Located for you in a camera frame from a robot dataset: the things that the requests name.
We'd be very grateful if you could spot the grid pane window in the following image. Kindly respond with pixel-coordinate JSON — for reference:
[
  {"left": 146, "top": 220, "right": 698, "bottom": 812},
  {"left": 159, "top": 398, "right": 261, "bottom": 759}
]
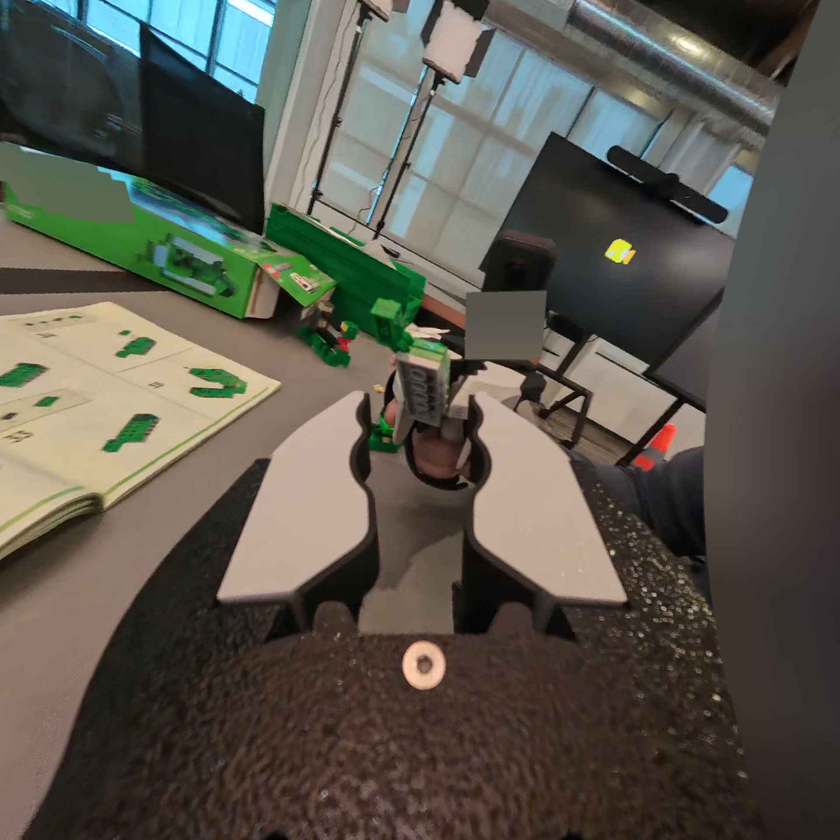
[
  {"left": 39, "top": 0, "right": 278, "bottom": 89},
  {"left": 308, "top": 0, "right": 756, "bottom": 263}
]

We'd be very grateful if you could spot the grey desk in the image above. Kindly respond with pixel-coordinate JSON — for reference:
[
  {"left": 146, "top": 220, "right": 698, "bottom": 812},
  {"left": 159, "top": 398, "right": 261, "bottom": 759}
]
[{"left": 0, "top": 220, "right": 475, "bottom": 840}]

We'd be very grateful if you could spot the orange traffic cone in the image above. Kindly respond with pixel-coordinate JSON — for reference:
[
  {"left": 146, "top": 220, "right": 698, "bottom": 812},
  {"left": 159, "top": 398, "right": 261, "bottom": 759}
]
[{"left": 633, "top": 423, "right": 679, "bottom": 474}]

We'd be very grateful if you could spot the red and green brick figure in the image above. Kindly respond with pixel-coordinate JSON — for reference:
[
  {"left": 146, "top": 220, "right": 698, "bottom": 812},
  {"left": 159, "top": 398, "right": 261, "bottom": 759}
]
[{"left": 297, "top": 304, "right": 360, "bottom": 369}]

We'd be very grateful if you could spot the studio panel light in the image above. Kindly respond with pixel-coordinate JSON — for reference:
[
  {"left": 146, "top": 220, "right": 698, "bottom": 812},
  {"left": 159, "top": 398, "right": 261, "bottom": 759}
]
[{"left": 421, "top": 0, "right": 495, "bottom": 85}]

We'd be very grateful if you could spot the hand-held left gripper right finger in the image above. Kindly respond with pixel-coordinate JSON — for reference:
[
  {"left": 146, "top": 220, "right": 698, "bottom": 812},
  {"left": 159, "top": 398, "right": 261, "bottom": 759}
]
[{"left": 462, "top": 391, "right": 631, "bottom": 609}]

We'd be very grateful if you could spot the green toy brick box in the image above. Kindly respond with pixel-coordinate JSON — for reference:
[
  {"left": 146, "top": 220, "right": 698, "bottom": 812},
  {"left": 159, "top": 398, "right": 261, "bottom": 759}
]
[{"left": 3, "top": 172, "right": 337, "bottom": 322}]

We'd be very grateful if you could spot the person's right hand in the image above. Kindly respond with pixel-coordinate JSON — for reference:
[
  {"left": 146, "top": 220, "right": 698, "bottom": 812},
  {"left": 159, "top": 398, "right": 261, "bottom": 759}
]
[{"left": 385, "top": 400, "right": 473, "bottom": 485}]

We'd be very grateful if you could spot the black computer monitor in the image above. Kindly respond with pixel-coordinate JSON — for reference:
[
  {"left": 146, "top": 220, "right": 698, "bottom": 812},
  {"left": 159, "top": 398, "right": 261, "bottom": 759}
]
[
  {"left": 136, "top": 23, "right": 267, "bottom": 235},
  {"left": 0, "top": 0, "right": 149, "bottom": 179}
]

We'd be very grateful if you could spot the black video bar camera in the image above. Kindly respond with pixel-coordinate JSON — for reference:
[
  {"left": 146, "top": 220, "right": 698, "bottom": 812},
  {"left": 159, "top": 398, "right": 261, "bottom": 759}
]
[{"left": 606, "top": 145, "right": 731, "bottom": 224}]

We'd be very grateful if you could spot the black display stand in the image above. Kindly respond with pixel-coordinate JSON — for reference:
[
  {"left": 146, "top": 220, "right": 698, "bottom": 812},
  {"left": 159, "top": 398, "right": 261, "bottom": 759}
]
[{"left": 517, "top": 314, "right": 596, "bottom": 448}]

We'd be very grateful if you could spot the black chair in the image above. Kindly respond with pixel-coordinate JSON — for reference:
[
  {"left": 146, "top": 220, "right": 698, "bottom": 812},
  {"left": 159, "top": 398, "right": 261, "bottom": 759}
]
[{"left": 490, "top": 230, "right": 559, "bottom": 294}]

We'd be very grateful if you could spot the silver ventilation duct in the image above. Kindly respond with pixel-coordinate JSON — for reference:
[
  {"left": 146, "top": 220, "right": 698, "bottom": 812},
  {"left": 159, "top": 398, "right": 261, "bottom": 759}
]
[{"left": 563, "top": 0, "right": 790, "bottom": 137}]

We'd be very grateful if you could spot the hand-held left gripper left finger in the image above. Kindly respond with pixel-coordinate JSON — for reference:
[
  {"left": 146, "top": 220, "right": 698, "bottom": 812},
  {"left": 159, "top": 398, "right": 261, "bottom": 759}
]
[{"left": 215, "top": 390, "right": 382, "bottom": 606}]

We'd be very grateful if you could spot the green brick block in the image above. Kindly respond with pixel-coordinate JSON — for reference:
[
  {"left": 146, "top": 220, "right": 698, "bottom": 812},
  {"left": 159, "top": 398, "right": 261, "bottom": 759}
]
[{"left": 369, "top": 298, "right": 405, "bottom": 343}]

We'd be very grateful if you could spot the brick building instruction booklet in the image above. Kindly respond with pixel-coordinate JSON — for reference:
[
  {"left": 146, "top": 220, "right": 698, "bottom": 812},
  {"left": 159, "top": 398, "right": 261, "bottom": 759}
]
[{"left": 0, "top": 301, "right": 283, "bottom": 560}]

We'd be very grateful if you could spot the large black display screen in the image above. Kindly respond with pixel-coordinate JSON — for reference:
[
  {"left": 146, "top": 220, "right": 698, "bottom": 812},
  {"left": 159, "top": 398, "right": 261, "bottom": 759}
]
[{"left": 481, "top": 131, "right": 737, "bottom": 376}]

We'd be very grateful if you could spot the green and grey brick assembly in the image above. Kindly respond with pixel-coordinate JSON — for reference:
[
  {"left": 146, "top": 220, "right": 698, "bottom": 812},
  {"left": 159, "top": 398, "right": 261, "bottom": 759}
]
[{"left": 391, "top": 326, "right": 455, "bottom": 423}]

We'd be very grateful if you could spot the green lego tray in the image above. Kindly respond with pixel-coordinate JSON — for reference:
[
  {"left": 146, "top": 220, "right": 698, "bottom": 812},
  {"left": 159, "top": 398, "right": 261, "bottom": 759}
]
[{"left": 264, "top": 202, "right": 428, "bottom": 329}]

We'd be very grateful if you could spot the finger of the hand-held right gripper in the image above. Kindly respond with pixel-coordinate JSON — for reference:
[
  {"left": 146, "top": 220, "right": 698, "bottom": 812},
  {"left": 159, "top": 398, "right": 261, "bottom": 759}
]
[
  {"left": 391, "top": 392, "right": 416, "bottom": 453},
  {"left": 440, "top": 395, "right": 475, "bottom": 469}
]

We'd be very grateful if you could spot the black light tripod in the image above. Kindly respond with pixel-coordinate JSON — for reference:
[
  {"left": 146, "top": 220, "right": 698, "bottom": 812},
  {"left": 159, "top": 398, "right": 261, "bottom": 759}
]
[
  {"left": 306, "top": 0, "right": 396, "bottom": 214},
  {"left": 365, "top": 64, "right": 462, "bottom": 240}
]

